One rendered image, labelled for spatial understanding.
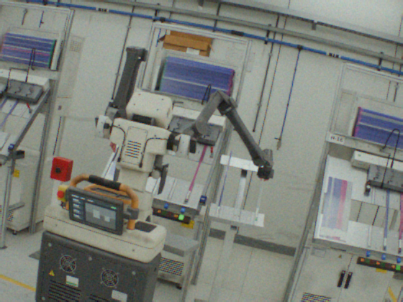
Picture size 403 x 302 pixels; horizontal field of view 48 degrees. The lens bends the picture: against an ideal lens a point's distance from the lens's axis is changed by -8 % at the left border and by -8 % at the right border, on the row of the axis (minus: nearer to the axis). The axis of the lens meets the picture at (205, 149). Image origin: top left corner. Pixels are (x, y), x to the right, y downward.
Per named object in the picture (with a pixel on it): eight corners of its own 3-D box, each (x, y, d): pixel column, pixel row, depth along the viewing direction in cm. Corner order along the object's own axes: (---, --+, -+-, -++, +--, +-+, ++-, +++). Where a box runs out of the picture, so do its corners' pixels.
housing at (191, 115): (222, 138, 356) (223, 125, 345) (157, 123, 363) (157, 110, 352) (224, 130, 361) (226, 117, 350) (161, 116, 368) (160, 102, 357)
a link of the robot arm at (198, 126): (209, 92, 287) (221, 84, 281) (224, 108, 290) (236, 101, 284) (180, 134, 253) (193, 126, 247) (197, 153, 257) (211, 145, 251)
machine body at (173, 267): (186, 293, 349) (204, 215, 342) (98, 266, 359) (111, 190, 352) (201, 267, 413) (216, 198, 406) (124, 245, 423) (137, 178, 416)
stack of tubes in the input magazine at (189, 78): (226, 106, 348) (234, 69, 345) (157, 90, 355) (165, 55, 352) (228, 106, 360) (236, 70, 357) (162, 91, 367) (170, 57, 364)
